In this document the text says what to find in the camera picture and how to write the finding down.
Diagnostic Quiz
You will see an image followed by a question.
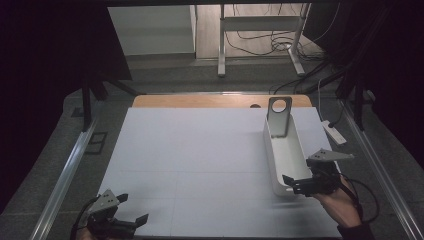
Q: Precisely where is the person's right hand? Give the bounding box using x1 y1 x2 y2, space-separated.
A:
313 178 363 230

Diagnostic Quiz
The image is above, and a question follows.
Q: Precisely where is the white power strip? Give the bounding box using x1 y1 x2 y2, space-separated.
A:
321 119 348 146

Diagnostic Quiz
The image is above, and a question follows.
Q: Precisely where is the tangle of black floor cables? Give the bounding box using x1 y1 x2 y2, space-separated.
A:
224 3 334 96

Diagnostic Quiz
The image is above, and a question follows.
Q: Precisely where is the black floor frame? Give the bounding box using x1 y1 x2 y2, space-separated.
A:
84 131 109 156

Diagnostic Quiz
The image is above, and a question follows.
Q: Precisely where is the grey phone case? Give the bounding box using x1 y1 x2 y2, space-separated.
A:
266 96 294 139

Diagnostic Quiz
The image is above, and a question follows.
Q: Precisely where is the person's left hand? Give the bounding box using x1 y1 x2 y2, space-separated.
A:
75 227 103 240

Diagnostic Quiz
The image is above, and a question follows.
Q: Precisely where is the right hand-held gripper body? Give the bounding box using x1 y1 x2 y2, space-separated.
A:
292 147 355 198

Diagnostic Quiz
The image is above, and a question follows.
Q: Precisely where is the white metal desk frame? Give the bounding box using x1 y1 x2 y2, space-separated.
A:
217 3 313 78

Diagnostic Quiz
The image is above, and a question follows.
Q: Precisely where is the aluminium rail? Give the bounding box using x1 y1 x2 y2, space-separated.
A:
29 118 101 240
339 99 424 240

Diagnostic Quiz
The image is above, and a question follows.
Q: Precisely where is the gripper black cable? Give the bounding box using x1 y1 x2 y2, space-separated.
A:
69 195 99 240
338 172 380 224

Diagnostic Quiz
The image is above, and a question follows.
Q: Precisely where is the white storage bin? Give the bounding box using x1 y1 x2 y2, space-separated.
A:
263 112 314 198

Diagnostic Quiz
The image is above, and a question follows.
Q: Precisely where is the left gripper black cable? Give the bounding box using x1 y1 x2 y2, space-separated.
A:
69 195 99 240

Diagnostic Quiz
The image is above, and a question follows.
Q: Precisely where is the white cabinet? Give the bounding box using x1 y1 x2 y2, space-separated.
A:
107 4 198 58

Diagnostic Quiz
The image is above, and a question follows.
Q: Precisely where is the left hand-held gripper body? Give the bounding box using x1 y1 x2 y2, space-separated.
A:
86 188 138 240

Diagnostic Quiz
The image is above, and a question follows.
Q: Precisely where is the white table board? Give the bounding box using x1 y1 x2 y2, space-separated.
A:
83 106 368 239

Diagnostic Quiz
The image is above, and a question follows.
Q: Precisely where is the black metal stand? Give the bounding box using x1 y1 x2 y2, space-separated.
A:
334 63 369 132
79 74 145 133

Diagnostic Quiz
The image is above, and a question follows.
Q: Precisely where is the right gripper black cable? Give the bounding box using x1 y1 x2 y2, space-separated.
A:
338 172 380 224

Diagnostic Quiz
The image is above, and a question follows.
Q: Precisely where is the black curtain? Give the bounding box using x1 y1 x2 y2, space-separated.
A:
303 0 424 172
0 0 133 214

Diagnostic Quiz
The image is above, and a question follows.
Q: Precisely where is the black power strip cable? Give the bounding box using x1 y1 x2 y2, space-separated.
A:
327 98 346 129

